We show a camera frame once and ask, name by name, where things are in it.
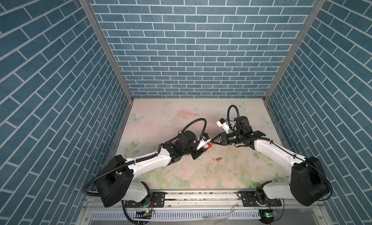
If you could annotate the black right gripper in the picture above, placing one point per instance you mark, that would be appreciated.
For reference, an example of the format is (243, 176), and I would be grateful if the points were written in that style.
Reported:
(223, 139)

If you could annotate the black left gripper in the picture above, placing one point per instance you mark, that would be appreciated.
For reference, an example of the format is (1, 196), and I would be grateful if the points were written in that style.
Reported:
(198, 152)

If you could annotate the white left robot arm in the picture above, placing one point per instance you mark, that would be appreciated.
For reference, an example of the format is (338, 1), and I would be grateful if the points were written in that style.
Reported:
(116, 180)

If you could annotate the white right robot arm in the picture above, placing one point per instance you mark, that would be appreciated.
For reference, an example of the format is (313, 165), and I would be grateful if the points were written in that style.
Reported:
(308, 182)

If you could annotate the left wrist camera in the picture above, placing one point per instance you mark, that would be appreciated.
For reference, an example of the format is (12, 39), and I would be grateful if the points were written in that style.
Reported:
(205, 138)

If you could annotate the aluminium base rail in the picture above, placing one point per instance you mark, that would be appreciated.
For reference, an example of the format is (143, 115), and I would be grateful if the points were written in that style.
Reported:
(211, 206)

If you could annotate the aluminium right corner post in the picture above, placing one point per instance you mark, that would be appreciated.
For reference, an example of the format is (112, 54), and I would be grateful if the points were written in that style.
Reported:
(316, 8)

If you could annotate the aluminium corner post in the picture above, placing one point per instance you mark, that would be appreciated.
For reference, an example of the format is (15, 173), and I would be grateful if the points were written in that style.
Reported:
(88, 9)
(316, 8)

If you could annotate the aluminium left corner post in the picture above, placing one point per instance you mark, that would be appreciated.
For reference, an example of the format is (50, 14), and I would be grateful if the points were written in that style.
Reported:
(88, 9)

